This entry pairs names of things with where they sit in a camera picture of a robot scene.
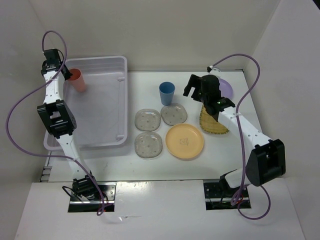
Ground pink plastic cup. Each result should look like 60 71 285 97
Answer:
68 68 87 93

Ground purple plastic plate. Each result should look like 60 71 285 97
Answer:
219 78 234 100

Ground blue plastic cup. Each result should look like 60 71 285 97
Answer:
159 81 175 106

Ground woven bamboo tray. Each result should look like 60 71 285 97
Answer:
199 105 229 135

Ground clear glass dish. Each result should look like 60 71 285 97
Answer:
134 132 163 159
134 108 161 132
160 103 188 126

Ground yellow plastic plate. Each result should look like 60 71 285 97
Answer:
165 123 205 160

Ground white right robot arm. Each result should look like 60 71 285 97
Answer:
183 74 286 197

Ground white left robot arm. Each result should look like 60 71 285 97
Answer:
37 48 128 200

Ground translucent plastic bin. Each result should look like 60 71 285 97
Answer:
45 56 128 150

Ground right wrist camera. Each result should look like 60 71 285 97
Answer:
206 65 222 79

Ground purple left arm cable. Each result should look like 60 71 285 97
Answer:
5 30 114 216

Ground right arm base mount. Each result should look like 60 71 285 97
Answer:
203 180 251 211

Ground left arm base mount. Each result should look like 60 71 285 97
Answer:
62 182 117 213

